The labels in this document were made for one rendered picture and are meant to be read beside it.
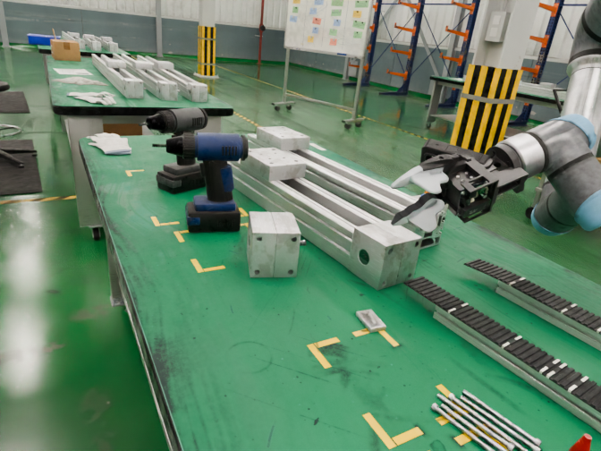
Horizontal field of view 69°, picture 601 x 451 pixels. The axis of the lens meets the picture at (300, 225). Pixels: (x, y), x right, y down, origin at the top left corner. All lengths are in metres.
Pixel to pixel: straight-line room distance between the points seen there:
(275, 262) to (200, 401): 0.33
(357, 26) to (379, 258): 5.84
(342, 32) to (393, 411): 6.28
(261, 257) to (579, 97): 0.69
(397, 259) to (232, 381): 0.40
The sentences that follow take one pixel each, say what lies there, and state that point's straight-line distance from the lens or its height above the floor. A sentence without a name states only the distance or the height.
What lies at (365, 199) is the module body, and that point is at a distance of 1.14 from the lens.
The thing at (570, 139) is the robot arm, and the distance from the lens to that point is 0.85.
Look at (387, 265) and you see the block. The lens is 0.85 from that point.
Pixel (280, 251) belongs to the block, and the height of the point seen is 0.84.
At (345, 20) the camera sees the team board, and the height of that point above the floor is 1.41.
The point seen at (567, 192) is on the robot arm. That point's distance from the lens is 0.84.
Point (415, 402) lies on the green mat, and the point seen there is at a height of 0.78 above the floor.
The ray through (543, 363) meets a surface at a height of 0.81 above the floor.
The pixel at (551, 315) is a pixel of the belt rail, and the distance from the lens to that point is 0.93.
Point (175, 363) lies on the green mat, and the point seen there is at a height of 0.78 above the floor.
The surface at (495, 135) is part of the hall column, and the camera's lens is 4.32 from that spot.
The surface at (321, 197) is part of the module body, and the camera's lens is 1.06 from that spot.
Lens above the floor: 1.22
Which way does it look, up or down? 24 degrees down
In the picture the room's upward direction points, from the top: 6 degrees clockwise
